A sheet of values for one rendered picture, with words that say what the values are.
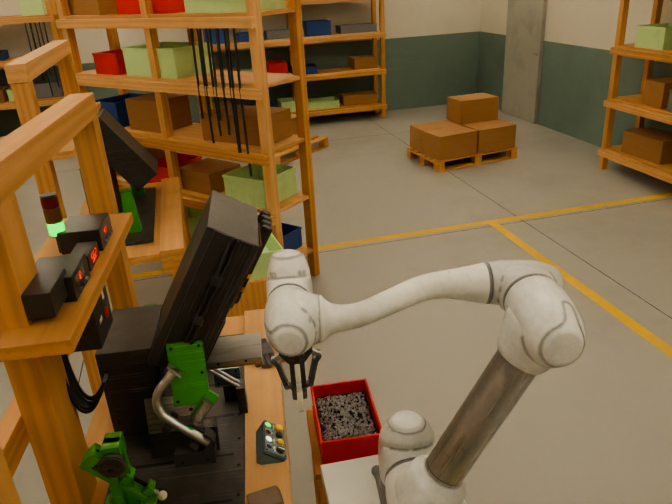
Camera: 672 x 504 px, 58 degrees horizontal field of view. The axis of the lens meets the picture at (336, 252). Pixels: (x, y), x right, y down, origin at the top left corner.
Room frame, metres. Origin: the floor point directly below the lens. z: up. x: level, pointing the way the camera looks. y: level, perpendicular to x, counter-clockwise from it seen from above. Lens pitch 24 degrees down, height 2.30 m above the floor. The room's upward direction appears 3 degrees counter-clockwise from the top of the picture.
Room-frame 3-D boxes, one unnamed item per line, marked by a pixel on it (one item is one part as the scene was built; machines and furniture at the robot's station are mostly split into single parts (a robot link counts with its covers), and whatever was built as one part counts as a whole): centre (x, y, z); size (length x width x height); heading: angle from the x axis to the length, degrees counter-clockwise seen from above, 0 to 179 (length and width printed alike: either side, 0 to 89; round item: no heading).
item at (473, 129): (7.90, -1.74, 0.37); 1.20 x 0.80 x 0.74; 111
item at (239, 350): (1.82, 0.48, 1.11); 0.39 x 0.16 x 0.03; 97
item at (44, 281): (1.41, 0.75, 1.59); 0.15 x 0.07 x 0.07; 7
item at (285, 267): (1.27, 0.11, 1.65); 0.13 x 0.11 x 0.16; 2
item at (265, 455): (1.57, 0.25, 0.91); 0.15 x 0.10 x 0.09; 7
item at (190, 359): (1.66, 0.50, 1.17); 0.13 x 0.12 x 0.20; 7
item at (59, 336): (1.70, 0.83, 1.52); 0.90 x 0.25 x 0.04; 7
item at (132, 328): (1.82, 0.72, 1.07); 0.30 x 0.18 x 0.34; 7
